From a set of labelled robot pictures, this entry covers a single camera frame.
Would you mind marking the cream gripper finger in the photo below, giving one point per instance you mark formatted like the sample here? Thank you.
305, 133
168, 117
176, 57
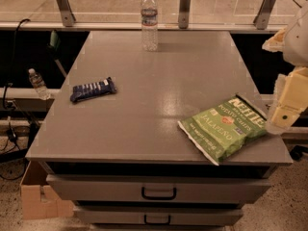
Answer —
276, 42
290, 100

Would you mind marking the blue rxbar blueberry wrapper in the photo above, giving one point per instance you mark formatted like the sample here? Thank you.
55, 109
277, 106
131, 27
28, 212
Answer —
92, 90

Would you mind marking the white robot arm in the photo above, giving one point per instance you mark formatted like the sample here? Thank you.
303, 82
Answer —
295, 50

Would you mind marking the green jalapeno chips bag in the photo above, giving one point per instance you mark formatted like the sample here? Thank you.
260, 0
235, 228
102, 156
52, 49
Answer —
223, 130

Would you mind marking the clear water bottle on table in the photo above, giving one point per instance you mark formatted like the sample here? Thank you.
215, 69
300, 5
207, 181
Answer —
149, 25

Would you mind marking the grey drawer cabinet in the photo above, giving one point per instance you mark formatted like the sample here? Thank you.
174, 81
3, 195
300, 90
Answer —
100, 152

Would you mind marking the small water bottle on ledge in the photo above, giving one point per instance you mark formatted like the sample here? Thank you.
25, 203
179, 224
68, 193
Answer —
38, 84

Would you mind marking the cardboard box on floor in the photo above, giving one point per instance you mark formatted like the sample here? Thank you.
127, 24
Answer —
38, 199

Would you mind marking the right metal railing bracket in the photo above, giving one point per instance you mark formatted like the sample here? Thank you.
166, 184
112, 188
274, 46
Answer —
262, 18

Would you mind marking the metal railing bracket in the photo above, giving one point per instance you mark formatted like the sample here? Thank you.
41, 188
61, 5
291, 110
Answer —
67, 16
184, 14
262, 18

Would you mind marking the middle metal railing bracket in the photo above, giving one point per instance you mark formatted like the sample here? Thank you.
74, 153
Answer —
184, 14

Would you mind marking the upper drawer black handle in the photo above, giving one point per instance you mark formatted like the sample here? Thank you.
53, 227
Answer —
158, 195

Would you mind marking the drawer black handle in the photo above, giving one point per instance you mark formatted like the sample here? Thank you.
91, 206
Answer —
158, 195
156, 220

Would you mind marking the lower drawer black handle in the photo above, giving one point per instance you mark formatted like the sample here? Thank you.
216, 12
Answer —
156, 220

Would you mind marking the left metal railing bracket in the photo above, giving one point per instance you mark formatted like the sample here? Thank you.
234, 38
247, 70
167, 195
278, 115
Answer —
67, 16

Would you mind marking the green handled tool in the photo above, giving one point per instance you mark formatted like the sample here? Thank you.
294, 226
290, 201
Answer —
53, 47

